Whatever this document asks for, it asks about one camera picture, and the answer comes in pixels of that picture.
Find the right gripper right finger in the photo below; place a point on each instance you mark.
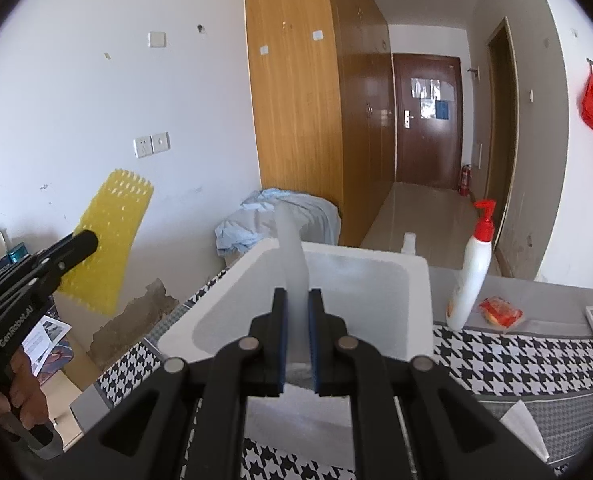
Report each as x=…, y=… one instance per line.
x=328, y=369

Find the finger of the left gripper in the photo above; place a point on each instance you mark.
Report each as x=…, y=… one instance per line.
x=47, y=268

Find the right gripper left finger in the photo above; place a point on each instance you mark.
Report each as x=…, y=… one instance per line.
x=269, y=360

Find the yellow foam mesh sleeve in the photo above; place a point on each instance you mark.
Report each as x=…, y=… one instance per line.
x=114, y=215

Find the white tissue sheet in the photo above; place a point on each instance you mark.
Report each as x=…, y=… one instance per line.
x=297, y=278

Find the left hand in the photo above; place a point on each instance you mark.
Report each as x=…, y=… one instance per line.
x=24, y=393

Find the blue spray bottle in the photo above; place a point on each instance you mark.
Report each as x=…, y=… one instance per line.
x=409, y=244

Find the white red pump bottle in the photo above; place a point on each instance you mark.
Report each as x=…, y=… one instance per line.
x=477, y=259

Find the red snack packet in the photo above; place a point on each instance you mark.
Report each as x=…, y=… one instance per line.
x=500, y=313

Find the red fire extinguisher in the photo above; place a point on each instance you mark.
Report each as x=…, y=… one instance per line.
x=465, y=180

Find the houndstooth tablecloth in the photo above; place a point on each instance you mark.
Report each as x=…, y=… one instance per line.
x=553, y=377

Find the wooden wardrobe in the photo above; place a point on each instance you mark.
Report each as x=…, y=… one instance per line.
x=323, y=102

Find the brown entrance door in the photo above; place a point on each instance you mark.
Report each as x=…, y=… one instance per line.
x=429, y=97

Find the wall power socket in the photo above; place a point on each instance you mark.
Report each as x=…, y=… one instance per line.
x=145, y=146

